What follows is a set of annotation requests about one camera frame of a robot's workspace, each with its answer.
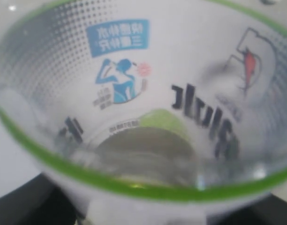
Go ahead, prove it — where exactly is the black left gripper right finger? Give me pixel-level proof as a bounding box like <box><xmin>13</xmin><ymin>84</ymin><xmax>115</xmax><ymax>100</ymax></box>
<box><xmin>213</xmin><ymin>195</ymin><xmax>287</xmax><ymax>225</ymax></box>

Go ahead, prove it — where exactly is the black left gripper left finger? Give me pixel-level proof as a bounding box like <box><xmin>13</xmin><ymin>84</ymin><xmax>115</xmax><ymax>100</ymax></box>
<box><xmin>0</xmin><ymin>174</ymin><xmax>85</xmax><ymax>225</ymax></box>

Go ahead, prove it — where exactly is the clear plastic drink bottle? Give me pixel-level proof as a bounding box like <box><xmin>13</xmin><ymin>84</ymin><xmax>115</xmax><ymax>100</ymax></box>
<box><xmin>0</xmin><ymin>0</ymin><xmax>287</xmax><ymax>225</ymax></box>

